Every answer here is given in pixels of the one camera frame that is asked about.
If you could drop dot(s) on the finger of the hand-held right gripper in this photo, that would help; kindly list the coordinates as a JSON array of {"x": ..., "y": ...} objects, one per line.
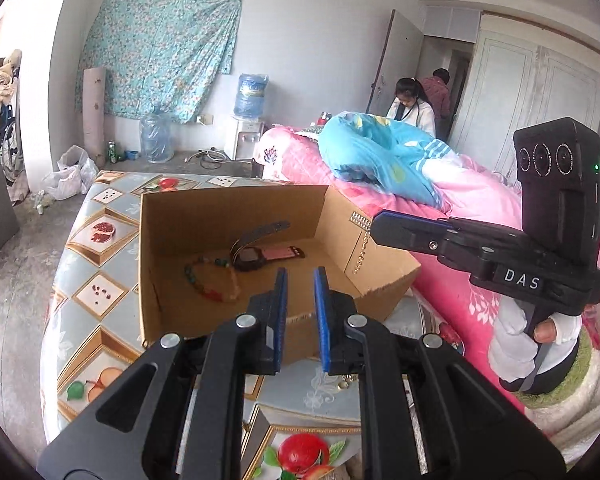
[{"x": 410, "y": 232}]

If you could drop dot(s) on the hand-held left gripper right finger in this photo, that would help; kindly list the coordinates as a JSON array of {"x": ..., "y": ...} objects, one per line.
[{"x": 321, "y": 310}]

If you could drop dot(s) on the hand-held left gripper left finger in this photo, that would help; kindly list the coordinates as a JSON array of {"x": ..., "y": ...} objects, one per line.
[{"x": 280, "y": 310}]

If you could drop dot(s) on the silver rhinestone hair clip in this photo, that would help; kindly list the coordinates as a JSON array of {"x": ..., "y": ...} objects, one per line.
[{"x": 360, "y": 220}]

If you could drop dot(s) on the gold butterfly brooch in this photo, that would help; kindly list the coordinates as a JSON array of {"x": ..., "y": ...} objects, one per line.
[{"x": 345, "y": 384}]

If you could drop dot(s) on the brown cardboard box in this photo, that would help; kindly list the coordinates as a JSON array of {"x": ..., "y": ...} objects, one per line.
[{"x": 180, "y": 225}]

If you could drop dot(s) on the person's right forearm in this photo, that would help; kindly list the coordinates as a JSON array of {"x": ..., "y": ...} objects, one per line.
[{"x": 510, "y": 350}]

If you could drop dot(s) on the person's right hand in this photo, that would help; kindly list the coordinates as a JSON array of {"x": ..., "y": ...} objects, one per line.
[{"x": 550, "y": 331}]

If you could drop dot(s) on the blue patterned quilt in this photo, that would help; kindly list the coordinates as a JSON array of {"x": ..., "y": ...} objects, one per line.
[{"x": 370, "y": 150}]

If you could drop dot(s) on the white wardrobe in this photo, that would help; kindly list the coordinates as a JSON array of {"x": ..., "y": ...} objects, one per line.
[{"x": 505, "y": 85}]

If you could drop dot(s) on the white water dispenser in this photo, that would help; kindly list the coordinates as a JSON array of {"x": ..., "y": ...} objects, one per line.
[{"x": 242, "y": 140}]

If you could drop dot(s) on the table with fruit-print cloth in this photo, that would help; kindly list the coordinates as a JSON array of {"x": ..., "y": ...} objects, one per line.
[{"x": 105, "y": 270}]

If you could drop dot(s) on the grey room door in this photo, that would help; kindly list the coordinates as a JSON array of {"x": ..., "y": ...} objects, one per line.
[{"x": 395, "y": 50}]

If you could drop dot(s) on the empty clear water jug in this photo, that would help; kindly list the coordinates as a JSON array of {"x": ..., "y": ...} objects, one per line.
[{"x": 157, "y": 137}]

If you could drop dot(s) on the green drink can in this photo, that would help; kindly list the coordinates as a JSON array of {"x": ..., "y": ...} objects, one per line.
[{"x": 112, "y": 152}]

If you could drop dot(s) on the white plastic bag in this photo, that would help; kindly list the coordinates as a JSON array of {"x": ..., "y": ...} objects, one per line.
[{"x": 70, "y": 175}]

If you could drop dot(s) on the wheelchair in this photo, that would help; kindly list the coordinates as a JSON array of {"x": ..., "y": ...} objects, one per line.
[{"x": 10, "y": 150}]

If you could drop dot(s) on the pile of clothes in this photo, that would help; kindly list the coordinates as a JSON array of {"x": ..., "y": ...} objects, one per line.
[{"x": 0, "y": 85}]

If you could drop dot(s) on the white wall socket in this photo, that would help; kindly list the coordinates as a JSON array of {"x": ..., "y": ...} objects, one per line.
[{"x": 206, "y": 119}]

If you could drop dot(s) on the teal floral wall cloth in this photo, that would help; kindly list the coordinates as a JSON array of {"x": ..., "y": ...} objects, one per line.
[{"x": 160, "y": 50}]

